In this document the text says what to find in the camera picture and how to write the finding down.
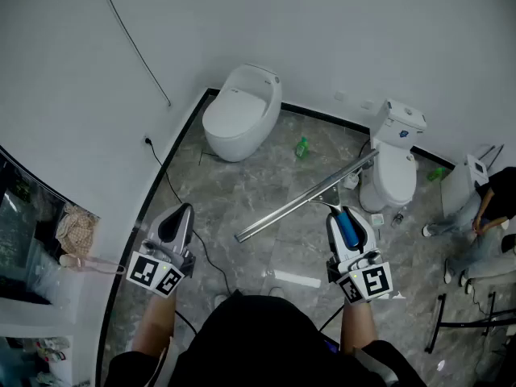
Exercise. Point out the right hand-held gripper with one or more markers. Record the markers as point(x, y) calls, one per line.
point(375, 280)

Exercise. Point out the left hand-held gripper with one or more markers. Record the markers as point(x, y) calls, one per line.
point(145, 270)

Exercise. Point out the person's left forearm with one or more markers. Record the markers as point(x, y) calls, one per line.
point(155, 325)

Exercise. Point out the person's right forearm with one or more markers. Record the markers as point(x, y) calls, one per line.
point(359, 325)

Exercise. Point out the small white square box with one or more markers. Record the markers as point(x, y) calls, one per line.
point(377, 220)

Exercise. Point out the small clear bottle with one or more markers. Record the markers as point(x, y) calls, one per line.
point(398, 219)

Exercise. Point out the white toilet brush holder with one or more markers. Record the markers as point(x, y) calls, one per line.
point(351, 180)

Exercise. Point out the person's white shoe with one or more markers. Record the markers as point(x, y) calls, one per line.
point(276, 291)
point(221, 300)

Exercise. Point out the white toilet with tank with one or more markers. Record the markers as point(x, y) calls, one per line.
point(393, 167)

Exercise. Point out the beige checkered cloth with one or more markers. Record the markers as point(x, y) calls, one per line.
point(76, 232)

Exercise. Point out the green bottle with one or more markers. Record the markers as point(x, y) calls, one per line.
point(302, 147)
point(436, 174)

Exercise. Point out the white flat panel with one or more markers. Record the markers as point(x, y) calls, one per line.
point(457, 192)

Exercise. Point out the black metal stand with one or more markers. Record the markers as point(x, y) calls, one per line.
point(438, 319)

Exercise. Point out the clear plastic sheet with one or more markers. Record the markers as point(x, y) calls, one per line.
point(48, 268)

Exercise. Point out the person's black clothing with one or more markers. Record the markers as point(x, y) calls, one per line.
point(250, 337)

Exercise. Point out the white rounded toilet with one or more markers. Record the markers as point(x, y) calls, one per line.
point(242, 115)

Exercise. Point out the white box device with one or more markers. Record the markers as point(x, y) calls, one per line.
point(479, 167)

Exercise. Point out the small window pane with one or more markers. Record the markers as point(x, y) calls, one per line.
point(16, 224)

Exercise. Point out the grey tripod legs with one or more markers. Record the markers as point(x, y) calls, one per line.
point(495, 153)

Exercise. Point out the wall socket with plug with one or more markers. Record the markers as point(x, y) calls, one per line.
point(147, 139)

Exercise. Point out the white wall plate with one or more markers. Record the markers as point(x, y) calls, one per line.
point(367, 105)
point(341, 96)

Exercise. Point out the grey wall conduit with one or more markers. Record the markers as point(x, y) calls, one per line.
point(130, 34)

